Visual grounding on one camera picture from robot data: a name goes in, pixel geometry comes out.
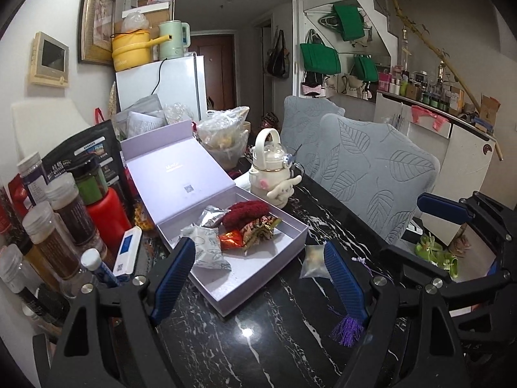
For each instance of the bamboo stalk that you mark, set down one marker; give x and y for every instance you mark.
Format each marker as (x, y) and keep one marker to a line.
(497, 150)

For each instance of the cardboard box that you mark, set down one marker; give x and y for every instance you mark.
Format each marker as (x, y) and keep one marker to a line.
(488, 111)

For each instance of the blue jar white lid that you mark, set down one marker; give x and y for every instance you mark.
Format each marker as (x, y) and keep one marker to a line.
(34, 182)

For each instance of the white fridge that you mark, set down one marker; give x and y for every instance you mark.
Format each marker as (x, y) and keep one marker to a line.
(177, 85)

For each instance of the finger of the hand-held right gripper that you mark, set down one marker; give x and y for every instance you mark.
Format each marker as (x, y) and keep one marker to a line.
(412, 266)
(440, 206)

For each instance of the black handbag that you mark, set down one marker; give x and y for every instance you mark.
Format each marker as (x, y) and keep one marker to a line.
(276, 58)

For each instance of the grey plastic bags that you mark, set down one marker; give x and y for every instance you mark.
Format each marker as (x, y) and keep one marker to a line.
(141, 119)

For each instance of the green spice jar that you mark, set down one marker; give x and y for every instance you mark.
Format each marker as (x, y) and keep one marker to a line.
(91, 184)

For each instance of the purple tasselled sachet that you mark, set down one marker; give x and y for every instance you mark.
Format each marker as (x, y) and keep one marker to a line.
(347, 329)

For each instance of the plastic bag of food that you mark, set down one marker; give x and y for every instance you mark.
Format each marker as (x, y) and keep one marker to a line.
(222, 133)

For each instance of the lavender gift box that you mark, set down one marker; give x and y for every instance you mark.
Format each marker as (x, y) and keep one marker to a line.
(258, 275)

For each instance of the wall intercom panel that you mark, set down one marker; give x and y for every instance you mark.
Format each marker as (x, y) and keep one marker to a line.
(50, 58)

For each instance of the red bottle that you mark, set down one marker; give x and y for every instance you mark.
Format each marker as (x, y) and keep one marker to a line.
(107, 218)

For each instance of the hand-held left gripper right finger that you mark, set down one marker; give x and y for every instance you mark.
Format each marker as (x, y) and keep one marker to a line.
(345, 283)

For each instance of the green shoe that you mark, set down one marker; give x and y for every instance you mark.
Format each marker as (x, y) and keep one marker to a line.
(450, 266)
(428, 247)

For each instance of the white leaf-print tissue pack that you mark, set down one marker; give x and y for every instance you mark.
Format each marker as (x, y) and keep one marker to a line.
(208, 250)

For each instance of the pink sandals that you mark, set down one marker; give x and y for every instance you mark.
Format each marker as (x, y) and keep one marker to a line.
(459, 244)

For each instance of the green handbag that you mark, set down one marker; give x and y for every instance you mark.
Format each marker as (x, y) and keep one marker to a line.
(349, 22)
(319, 58)
(365, 68)

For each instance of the white blue carton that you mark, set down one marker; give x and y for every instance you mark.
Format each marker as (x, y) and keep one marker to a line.
(129, 250)

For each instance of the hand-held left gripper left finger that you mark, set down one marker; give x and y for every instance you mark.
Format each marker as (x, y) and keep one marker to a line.
(173, 281)

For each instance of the white power strip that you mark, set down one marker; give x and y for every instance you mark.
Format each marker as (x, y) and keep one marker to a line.
(415, 226)

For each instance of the white plush dog toy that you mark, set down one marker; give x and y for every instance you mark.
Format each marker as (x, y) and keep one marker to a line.
(282, 190)

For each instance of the white board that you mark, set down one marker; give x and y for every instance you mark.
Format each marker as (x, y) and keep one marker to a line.
(44, 123)

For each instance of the orange snack bag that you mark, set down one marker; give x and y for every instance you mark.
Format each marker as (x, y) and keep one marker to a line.
(143, 216)

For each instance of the cream tote bags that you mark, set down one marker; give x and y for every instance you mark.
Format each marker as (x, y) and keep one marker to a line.
(347, 85)

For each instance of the black printed package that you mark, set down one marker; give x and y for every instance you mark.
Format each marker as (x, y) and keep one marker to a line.
(93, 145)

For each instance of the brown door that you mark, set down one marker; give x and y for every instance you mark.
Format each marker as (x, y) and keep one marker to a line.
(216, 72)

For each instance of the clear plastic powder bag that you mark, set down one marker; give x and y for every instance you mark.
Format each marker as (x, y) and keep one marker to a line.
(313, 262)

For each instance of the framed picture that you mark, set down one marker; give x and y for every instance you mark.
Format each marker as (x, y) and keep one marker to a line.
(99, 16)

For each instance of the silver snack packet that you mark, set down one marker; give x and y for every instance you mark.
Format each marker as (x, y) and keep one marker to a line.
(212, 216)

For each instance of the blue tube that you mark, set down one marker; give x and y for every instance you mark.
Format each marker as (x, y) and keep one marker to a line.
(99, 268)

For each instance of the clear jar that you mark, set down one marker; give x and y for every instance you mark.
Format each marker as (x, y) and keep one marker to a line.
(10, 268)

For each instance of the brown spice jar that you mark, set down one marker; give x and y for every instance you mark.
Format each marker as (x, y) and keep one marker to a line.
(52, 246)

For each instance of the green gold snack packet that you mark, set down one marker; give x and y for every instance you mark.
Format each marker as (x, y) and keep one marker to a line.
(258, 237)

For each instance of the red fuzzy scrunchie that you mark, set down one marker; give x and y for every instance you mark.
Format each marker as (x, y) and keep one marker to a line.
(244, 212)

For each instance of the pale green electric kettle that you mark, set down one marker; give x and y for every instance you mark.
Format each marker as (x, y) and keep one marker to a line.
(171, 42)

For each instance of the white counter cabinet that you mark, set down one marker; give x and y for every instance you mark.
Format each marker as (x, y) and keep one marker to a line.
(460, 161)

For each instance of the row of cosmetic bottles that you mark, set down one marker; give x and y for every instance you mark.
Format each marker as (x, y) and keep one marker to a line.
(428, 97)

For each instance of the grey leaf-pattern chair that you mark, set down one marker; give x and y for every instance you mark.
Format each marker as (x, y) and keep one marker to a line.
(371, 169)
(303, 117)

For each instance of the pink cloth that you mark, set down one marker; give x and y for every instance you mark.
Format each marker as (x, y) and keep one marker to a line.
(438, 123)

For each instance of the yellow pot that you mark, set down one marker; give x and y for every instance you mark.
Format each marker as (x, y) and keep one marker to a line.
(129, 50)

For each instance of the cream kettle-shaped bottle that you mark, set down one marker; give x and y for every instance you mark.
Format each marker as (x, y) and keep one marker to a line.
(266, 169)

